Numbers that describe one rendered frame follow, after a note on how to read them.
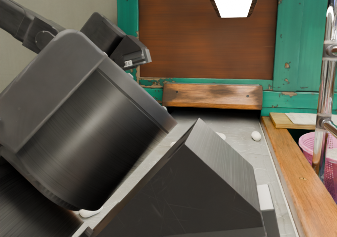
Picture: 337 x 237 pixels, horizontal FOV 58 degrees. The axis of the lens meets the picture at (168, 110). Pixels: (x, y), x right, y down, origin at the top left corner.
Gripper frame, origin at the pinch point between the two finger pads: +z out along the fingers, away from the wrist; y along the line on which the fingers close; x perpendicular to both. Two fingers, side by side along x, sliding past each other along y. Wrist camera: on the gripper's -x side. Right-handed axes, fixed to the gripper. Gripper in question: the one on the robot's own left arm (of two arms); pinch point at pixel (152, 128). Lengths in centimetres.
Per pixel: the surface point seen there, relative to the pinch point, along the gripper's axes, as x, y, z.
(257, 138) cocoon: -8.3, 20.8, 20.1
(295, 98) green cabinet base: -21, 42, 25
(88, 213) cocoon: 7.3, -20.3, 1.8
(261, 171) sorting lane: -7.2, 1.9, 20.4
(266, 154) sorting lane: -8.4, 12.1, 21.9
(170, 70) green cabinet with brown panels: -2.6, 43.1, -9.6
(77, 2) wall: 16, 116, -85
